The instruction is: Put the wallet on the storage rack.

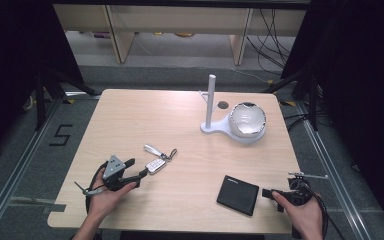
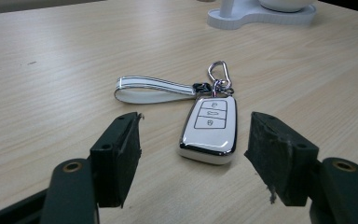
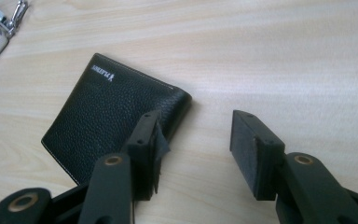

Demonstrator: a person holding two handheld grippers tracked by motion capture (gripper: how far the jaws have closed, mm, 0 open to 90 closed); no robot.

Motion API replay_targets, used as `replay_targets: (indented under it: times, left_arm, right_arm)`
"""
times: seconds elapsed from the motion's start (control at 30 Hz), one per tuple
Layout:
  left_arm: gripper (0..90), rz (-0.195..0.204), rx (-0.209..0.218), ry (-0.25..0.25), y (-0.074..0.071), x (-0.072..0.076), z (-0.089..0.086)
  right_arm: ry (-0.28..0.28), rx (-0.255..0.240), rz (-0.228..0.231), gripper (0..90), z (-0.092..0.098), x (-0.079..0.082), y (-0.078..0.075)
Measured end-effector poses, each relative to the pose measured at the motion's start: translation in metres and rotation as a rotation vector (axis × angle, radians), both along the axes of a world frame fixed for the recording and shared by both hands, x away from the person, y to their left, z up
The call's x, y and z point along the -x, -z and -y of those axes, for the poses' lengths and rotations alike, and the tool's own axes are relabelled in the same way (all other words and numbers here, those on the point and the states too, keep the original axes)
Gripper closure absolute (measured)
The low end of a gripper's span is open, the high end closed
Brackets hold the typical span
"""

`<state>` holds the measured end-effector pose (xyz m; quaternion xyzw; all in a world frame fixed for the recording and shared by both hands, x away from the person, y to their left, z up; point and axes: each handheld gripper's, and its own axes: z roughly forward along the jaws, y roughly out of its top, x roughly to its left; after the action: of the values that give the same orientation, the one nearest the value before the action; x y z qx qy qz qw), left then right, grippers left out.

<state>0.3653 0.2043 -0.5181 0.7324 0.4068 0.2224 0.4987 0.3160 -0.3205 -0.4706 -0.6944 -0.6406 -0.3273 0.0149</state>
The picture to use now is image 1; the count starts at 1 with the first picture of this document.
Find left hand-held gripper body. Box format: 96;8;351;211
102;154;141;192

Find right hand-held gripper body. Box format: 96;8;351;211
281;171;330;206

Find silver car key with keyring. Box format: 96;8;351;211
143;143;178;176

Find silver bowl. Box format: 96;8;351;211
228;101;267;139

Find person's right hand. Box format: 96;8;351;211
272;191;324;240

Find person's left hand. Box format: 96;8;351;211
87;181;138;220

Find grey tape strip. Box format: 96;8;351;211
40;202;67;215

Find black metal stand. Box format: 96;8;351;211
34;66;102;132
262;66;322;132

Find white stand with pole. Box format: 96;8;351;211
198;74;268;145

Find black curtain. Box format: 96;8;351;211
0;0;85;161
280;0;384;231

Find light wooden desk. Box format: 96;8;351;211
53;3;308;66

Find aluminium floor rail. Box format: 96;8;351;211
0;98;63;240
294;99;372;240

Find white floor cable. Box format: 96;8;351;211
225;65;272;85

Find bundle of black cables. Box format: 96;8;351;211
245;8;298;76

